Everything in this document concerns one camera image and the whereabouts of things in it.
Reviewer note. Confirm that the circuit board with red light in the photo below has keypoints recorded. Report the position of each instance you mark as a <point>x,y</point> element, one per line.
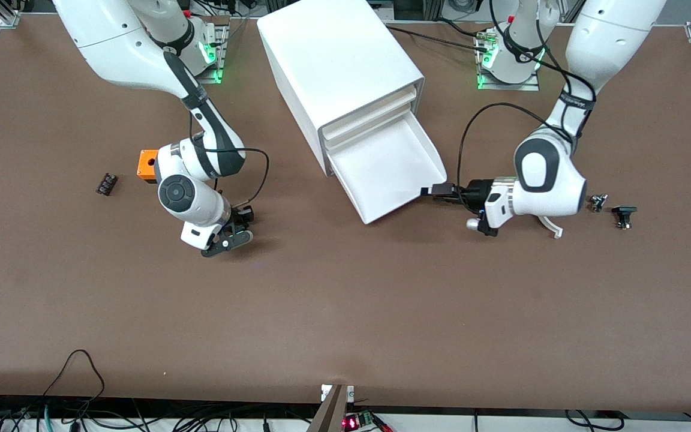
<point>357,422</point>

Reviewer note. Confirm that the front camera mount bracket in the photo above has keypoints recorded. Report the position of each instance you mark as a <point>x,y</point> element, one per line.
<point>333,408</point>

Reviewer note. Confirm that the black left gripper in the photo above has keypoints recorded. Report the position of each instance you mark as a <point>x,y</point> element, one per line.
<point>476,194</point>

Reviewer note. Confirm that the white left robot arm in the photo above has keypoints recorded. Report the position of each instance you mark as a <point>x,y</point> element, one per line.
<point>609,36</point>

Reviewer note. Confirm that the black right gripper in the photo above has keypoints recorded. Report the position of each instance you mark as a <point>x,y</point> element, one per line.
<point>241,216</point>

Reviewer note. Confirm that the small dark connector block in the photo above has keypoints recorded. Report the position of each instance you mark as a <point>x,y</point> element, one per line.
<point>107,183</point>

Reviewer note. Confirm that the white drawer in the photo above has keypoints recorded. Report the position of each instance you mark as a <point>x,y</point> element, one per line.
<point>387,174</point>
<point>369,115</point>
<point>369,127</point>

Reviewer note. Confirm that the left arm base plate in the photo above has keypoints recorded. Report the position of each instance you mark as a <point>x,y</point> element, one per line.
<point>525,87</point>

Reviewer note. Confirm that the small black switch part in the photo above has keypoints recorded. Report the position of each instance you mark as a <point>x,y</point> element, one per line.
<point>624,211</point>

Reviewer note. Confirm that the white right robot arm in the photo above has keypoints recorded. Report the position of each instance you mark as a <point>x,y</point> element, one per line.
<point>111,42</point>

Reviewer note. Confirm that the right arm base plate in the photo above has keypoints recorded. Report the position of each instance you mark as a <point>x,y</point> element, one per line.
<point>218,77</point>

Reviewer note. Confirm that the white curved plastic arc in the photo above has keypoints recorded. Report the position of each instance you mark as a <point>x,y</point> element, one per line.
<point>552,227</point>

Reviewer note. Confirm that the orange button box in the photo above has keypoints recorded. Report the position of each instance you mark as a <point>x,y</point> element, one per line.
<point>144,165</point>

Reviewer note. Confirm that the small grey metal part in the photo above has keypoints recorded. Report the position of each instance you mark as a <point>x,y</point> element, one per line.
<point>597,203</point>

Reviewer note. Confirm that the white drawer cabinet housing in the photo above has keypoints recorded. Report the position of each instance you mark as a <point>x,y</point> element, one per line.
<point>333,54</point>

